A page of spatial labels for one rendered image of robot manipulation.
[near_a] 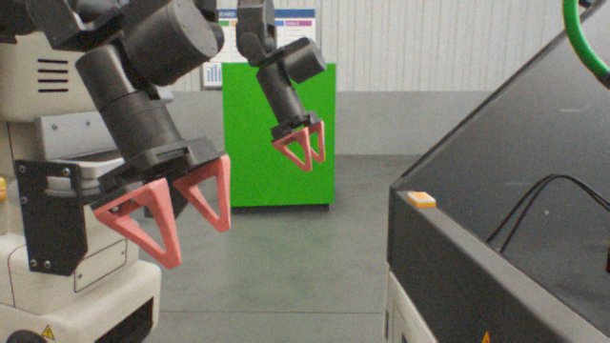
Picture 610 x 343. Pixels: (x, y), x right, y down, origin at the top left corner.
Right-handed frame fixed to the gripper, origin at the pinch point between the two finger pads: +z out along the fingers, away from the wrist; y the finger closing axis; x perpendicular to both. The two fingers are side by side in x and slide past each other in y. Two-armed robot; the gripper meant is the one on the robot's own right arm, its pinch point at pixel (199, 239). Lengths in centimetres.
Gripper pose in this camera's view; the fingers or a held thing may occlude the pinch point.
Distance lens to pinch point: 44.2
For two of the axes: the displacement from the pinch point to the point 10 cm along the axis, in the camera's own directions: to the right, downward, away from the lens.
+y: 2.8, -1.9, 9.4
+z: 4.4, 9.0, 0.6
